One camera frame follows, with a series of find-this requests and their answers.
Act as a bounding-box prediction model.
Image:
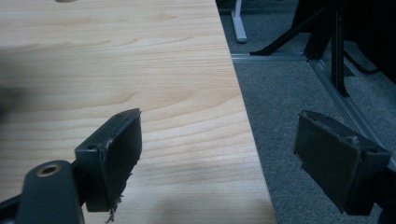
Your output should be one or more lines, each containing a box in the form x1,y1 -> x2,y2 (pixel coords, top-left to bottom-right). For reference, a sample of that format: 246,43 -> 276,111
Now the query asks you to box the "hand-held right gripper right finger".
292,109 -> 392,217

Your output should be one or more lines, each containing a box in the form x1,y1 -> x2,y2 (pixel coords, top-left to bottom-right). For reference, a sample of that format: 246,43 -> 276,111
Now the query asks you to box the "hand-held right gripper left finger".
74,107 -> 144,224

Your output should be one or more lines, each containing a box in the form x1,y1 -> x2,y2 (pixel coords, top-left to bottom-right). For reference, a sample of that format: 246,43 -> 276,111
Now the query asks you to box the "black metal stand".
249,0 -> 396,98

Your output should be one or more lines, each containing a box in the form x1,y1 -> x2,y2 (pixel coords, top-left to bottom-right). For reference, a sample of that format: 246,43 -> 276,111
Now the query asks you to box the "white table leg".
231,0 -> 248,44

